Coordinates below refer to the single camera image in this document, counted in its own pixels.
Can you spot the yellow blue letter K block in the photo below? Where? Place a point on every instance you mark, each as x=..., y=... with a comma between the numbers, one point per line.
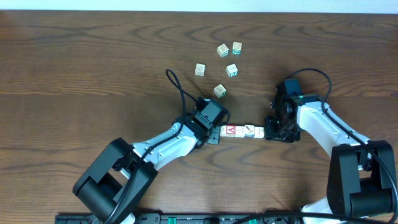
x=249, y=130

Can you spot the green letter J wooden block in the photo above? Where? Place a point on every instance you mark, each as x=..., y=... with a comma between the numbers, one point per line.
x=259, y=132

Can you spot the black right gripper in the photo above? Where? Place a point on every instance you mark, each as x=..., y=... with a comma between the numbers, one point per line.
x=270, y=134

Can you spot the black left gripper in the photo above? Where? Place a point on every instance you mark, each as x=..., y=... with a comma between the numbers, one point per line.
x=214, y=137

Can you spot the yellow wooden block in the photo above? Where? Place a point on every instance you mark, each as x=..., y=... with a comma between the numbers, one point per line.
x=240, y=131

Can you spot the red number 8 wooden block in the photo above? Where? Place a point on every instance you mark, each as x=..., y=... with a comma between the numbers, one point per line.
x=200, y=69

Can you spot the wooden block green side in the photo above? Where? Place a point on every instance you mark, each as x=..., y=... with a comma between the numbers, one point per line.
x=232, y=70

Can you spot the letter B wooden block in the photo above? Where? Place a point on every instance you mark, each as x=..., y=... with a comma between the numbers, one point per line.
x=222, y=50

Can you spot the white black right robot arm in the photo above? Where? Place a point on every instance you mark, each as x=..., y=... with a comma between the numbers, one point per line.
x=361, y=180

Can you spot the plain wooden letter block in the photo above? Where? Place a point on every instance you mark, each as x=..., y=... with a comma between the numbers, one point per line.
x=223, y=131

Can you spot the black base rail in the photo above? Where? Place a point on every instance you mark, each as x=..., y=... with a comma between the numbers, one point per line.
x=155, y=218

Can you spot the red letter A wooden block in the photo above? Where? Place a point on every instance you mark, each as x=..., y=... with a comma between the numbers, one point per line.
x=230, y=131

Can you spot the green trimmed wooden block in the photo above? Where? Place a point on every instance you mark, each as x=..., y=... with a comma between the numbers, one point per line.
x=220, y=91

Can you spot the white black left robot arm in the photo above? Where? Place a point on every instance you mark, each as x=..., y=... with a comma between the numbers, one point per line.
x=115, y=182

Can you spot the green letter Z wooden block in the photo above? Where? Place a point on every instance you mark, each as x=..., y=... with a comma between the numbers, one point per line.
x=237, y=48

